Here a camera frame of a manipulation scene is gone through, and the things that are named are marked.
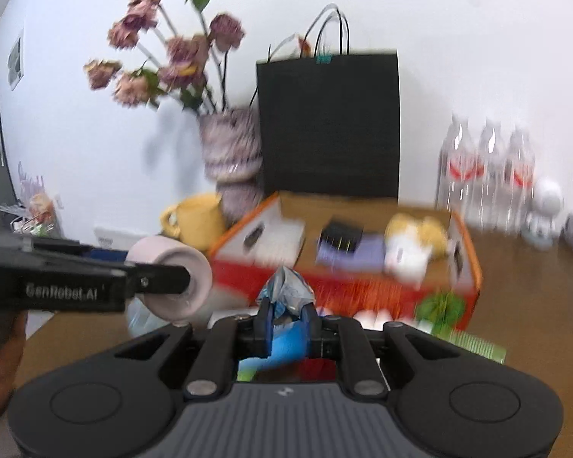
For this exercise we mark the dried pink flowers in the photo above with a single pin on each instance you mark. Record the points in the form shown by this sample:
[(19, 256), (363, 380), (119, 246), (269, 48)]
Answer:
[(189, 68)]

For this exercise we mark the red cardboard box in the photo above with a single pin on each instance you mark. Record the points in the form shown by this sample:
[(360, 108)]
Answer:
[(285, 231)]

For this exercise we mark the purple textured vase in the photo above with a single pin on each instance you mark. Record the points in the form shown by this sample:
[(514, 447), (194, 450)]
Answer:
[(232, 153)]

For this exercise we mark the blue snack packet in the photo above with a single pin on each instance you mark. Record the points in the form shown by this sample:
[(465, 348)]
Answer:
[(285, 292)]

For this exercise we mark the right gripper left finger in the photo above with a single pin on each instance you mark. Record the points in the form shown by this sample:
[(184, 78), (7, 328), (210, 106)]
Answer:
[(255, 333)]

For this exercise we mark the black charger block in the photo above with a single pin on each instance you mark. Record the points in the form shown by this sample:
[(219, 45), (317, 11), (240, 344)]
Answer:
[(341, 235)]

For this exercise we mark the yellow ceramic mug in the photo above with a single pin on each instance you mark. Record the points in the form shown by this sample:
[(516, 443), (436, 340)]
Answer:
[(196, 221)]

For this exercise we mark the white box by wall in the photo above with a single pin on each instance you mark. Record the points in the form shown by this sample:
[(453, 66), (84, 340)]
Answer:
[(116, 239)]

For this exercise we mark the water bottle left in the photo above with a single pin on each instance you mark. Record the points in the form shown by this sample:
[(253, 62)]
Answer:
[(457, 167)]

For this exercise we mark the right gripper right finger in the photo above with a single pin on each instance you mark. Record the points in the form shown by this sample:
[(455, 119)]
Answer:
[(320, 331)]

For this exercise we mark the water bottle right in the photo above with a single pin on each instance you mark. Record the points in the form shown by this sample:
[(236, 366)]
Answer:
[(518, 179)]

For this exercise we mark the small white robot toy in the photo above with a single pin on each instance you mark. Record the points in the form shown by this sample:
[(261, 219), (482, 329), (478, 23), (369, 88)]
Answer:
[(546, 203)]

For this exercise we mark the pink tape roll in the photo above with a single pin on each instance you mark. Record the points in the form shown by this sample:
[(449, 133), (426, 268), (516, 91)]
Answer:
[(174, 279)]

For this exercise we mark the water bottle middle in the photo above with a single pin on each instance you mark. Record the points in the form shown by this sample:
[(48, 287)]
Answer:
[(489, 173)]

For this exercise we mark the green tissue pack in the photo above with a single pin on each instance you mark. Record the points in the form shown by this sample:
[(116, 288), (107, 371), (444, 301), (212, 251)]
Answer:
[(439, 313)]

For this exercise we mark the water bottle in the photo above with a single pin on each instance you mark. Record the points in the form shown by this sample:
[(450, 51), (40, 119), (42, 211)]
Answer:
[(518, 179), (457, 167), (489, 173)]

